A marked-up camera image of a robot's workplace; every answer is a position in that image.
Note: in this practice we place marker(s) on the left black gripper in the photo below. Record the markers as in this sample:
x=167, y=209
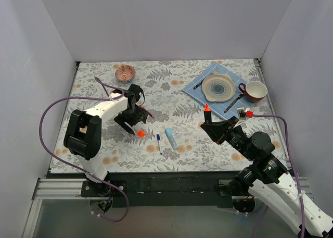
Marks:
x=133, y=117

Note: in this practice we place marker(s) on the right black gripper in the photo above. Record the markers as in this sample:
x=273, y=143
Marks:
x=225, y=130

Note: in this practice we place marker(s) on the black orange highlighter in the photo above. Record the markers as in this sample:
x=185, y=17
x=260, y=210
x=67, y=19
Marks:
x=207, y=115

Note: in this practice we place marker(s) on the orange highlighter cap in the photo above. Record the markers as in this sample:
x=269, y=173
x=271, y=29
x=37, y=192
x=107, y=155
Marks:
x=141, y=133

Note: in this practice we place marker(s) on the pink pen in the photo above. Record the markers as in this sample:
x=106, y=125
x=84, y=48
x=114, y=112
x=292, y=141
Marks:
x=149, y=113

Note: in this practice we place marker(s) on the white blue marker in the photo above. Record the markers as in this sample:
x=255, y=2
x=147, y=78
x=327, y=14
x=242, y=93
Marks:
x=159, y=144

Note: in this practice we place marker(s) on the light blue highlighter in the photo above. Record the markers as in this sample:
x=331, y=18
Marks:
x=171, y=138

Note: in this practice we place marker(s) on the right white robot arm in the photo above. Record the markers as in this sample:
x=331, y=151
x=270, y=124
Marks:
x=269, y=180

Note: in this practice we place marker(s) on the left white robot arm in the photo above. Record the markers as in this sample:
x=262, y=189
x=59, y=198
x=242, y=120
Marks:
x=83, y=135

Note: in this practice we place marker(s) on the blue checked cloth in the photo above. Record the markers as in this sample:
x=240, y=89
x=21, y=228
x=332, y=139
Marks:
x=218, y=91

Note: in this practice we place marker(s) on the beige plate blue rings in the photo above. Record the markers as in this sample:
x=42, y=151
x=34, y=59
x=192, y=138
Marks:
x=218, y=88

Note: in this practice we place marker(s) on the red patterned small bowl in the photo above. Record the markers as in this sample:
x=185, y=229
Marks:
x=125, y=73

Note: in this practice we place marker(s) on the red white mug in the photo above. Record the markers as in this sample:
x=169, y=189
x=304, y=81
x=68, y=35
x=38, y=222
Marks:
x=253, y=91

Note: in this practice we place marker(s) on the knife black handle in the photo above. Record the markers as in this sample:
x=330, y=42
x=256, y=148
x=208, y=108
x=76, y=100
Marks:
x=233, y=103

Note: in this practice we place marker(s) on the fork black handle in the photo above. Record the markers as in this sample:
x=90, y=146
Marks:
x=214, y=71

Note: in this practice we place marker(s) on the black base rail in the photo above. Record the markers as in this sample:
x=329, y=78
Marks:
x=171, y=189

